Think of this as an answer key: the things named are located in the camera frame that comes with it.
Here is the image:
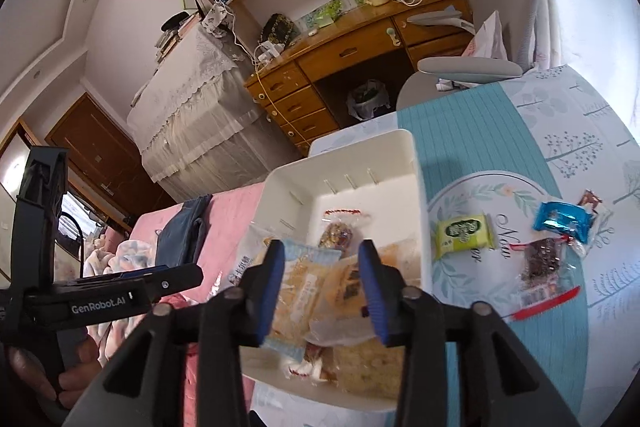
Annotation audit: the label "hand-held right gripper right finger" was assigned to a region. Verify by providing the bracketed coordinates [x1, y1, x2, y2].
[357, 239, 581, 427]

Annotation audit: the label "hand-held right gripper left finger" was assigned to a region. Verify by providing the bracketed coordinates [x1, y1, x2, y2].
[65, 239, 286, 427]

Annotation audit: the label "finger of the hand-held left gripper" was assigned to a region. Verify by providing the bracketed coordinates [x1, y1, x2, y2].
[77, 264, 171, 283]
[142, 263, 204, 305]

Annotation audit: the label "brown bread clear packet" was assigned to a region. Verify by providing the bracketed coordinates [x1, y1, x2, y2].
[310, 242, 423, 348]

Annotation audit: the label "pale yellow cake packet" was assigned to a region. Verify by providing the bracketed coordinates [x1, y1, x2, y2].
[260, 239, 341, 355]

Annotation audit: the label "white red-black printed packet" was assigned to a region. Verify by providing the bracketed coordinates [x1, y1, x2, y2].
[227, 227, 273, 288]

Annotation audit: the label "large yellow cracker packet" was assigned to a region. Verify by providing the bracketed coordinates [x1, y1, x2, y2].
[330, 337, 408, 400]

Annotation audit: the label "small nut cake twisted packet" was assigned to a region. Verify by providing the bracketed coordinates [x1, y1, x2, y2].
[282, 342, 333, 383]

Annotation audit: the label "white plastic storage bin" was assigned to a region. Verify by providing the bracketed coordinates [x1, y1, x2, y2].
[240, 129, 433, 413]

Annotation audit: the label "person's left hand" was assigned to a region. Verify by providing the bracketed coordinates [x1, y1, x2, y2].
[6, 338, 104, 411]

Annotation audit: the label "pale floral blanket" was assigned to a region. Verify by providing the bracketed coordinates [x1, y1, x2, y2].
[82, 237, 161, 288]

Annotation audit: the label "dark blue jeans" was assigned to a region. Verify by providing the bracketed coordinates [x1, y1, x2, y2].
[155, 194, 213, 268]

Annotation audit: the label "round nut cake clear packet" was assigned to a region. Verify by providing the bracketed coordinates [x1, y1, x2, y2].
[317, 207, 373, 253]

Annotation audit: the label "pink blanket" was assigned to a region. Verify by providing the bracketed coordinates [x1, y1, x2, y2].
[97, 179, 266, 427]

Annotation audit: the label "small green snack packet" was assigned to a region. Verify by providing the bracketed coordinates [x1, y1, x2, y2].
[432, 213, 496, 262]

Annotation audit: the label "brown wooden door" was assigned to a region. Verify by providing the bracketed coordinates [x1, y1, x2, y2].
[45, 92, 176, 233]

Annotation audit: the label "dark brown bar clear packet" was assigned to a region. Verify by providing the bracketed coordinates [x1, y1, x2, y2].
[510, 237, 583, 323]

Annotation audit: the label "white lace furniture cover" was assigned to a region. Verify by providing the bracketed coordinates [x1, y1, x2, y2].
[126, 24, 273, 202]

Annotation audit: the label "blue leaf printed tablecloth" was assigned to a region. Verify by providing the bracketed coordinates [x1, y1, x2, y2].
[250, 64, 640, 427]

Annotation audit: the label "trash bin with plastic bag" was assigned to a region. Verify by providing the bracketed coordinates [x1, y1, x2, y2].
[346, 79, 392, 120]

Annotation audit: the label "small blue snack packet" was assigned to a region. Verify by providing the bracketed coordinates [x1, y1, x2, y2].
[531, 201, 593, 244]

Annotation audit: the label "small red-brown snack packet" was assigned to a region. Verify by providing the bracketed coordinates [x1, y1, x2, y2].
[575, 189, 613, 220]

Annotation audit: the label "white power strip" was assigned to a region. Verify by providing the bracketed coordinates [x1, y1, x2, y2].
[255, 39, 291, 62]

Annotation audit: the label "wooden desk with drawers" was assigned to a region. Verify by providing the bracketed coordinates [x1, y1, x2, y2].
[243, 0, 476, 158]

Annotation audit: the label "stack of books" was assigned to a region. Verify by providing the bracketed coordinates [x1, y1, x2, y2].
[155, 12, 201, 58]

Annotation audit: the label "dark floral pouch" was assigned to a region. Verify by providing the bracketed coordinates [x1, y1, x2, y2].
[260, 13, 297, 48]

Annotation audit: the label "white plastic bag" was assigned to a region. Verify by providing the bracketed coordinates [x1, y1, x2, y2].
[435, 11, 508, 92]

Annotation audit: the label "long white charger cable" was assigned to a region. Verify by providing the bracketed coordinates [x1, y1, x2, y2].
[192, 0, 306, 148]

